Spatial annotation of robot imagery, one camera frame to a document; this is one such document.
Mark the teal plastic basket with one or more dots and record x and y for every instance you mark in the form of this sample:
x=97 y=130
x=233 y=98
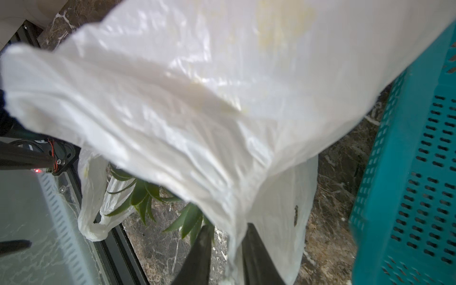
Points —
x=404 y=216

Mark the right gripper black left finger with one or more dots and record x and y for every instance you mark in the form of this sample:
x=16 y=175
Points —
x=196 y=268

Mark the pineapple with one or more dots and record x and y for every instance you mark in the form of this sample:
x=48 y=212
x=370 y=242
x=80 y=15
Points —
x=144 y=194

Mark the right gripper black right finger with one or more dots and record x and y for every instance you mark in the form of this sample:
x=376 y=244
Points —
x=258 y=266

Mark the white plastic bag lemon print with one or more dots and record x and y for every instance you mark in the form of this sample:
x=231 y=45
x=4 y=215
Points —
x=225 y=103

